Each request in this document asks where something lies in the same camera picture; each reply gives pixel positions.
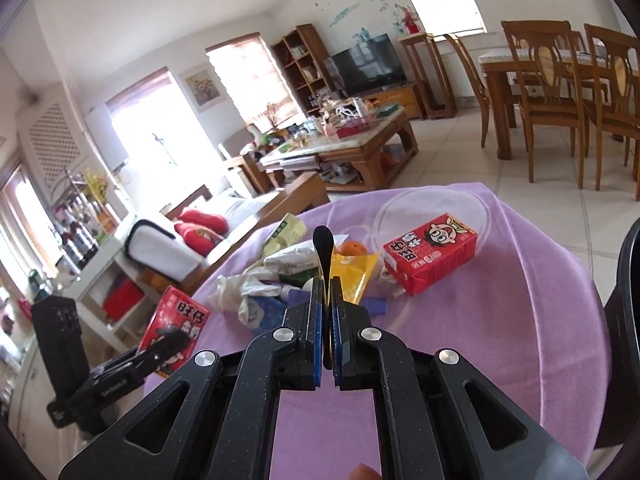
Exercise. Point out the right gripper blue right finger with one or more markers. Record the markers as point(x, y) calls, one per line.
point(352, 359)

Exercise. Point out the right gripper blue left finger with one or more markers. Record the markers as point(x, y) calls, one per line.
point(301, 367)

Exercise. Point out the white plastic bag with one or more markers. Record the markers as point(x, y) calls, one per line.
point(229, 293)

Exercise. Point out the yellow snack wrapper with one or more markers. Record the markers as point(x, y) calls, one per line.
point(354, 273)

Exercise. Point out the black plastic spoon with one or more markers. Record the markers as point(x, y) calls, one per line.
point(324, 245)

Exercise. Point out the red milk carton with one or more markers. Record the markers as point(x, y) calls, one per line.
point(425, 255)
point(176, 311)

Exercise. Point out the blue wrapper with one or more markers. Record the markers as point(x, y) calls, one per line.
point(265, 313)

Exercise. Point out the black trash bin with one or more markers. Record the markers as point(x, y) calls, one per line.
point(621, 412)

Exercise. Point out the orange tangerine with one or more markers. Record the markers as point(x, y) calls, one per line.
point(352, 248)

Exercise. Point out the purple tablecloth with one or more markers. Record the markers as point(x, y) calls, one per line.
point(524, 311)

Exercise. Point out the red cushion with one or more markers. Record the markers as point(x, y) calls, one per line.
point(200, 230)

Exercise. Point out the wooden sofa armrest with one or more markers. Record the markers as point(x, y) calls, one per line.
point(305, 192)

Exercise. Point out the clear plastic plate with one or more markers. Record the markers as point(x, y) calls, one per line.
point(413, 207)

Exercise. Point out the white cushion black trim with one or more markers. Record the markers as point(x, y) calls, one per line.
point(161, 251)

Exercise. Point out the wooden coffee table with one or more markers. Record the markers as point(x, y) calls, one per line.
point(375, 156)

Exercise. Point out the framed sunflower picture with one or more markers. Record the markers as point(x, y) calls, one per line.
point(201, 87)

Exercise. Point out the wooden tv cabinet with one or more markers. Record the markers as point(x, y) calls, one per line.
point(405, 95)

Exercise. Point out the wooden bookshelf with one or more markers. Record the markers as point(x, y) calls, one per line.
point(302, 55)

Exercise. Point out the tall wooden plant stand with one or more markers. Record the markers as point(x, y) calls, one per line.
point(430, 73)

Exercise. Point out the flat screen television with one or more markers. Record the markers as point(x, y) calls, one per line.
point(370, 65)

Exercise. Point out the wooden dining chair far left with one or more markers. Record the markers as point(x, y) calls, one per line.
point(478, 86)

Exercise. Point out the wooden dining chair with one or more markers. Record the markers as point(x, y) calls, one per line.
point(478, 86)
point(615, 106)
point(548, 76)

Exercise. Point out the wooden dining table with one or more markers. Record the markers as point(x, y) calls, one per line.
point(498, 68)

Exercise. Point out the red flower vase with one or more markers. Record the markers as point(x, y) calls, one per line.
point(410, 21)

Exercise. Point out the wooden dining chair near left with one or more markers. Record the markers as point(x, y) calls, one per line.
point(548, 76)

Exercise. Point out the wooden dining chair near right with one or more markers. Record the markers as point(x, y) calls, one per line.
point(615, 106)

